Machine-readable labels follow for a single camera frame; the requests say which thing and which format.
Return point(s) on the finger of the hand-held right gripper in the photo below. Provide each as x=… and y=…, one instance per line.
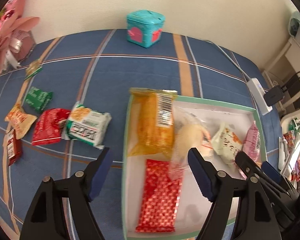
x=245, y=162
x=271, y=171

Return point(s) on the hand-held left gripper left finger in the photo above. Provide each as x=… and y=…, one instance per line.
x=100, y=175

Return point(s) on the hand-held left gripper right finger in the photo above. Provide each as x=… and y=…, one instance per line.
x=201, y=177

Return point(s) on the pink snack packet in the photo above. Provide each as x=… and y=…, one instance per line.
x=252, y=140

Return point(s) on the cream packet with orange print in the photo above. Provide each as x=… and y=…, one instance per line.
x=226, y=142

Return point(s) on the white tray with green rim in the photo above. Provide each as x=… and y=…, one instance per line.
x=135, y=185

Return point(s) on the round bun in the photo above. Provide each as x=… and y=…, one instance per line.
x=187, y=135

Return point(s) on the red patterned wafer packet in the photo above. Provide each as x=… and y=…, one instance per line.
x=160, y=197

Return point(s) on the white green noodle packet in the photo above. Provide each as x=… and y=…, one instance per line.
x=87, y=125

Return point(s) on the red flower-print packet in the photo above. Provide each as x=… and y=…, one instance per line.
x=48, y=127

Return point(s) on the yellow cake packet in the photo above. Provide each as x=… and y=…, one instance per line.
x=150, y=125

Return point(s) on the dark red biscuit packet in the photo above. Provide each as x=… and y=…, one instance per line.
x=13, y=147

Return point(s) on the beige orange snack packet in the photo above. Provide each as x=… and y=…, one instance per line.
x=20, y=118

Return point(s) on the green snack packet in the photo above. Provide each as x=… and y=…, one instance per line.
x=37, y=98

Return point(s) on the small clear green-edged packet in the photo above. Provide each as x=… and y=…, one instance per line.
x=33, y=68

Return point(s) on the white power strip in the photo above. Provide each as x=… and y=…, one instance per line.
x=260, y=95

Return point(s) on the black charger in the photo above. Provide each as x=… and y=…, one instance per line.
x=273, y=96

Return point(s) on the beige cabinet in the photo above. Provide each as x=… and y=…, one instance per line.
x=277, y=62

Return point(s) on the blue plaid cloth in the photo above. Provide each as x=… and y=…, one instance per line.
x=90, y=48

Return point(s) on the white teal object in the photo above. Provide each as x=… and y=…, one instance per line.
x=297, y=23

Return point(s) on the pink translucent box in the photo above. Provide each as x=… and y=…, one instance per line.
x=23, y=43

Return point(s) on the teal cube tin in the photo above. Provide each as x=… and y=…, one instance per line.
x=145, y=27

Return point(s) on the pink flower bouquet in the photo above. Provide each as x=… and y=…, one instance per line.
x=5, y=37

